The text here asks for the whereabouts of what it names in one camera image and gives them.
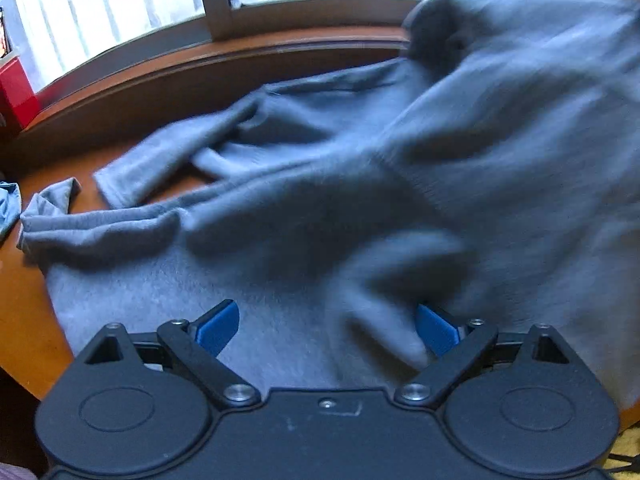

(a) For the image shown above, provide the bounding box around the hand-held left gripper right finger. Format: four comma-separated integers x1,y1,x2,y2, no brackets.
395,302,576,407

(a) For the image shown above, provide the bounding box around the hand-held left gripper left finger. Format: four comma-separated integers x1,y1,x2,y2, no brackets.
82,299,263,407

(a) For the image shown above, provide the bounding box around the grey sweatshirt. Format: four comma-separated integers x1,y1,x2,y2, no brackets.
17,0,640,411

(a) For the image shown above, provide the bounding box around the light blue garment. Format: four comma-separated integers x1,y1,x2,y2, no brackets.
0,181,23,238

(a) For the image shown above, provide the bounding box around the dark wooden window sill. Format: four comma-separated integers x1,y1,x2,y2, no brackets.
0,0,426,176

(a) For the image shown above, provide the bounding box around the red box with white lid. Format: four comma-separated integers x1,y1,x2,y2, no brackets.
0,57,41,128

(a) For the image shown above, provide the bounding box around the sliding window with bars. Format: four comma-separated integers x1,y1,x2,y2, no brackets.
0,0,616,106

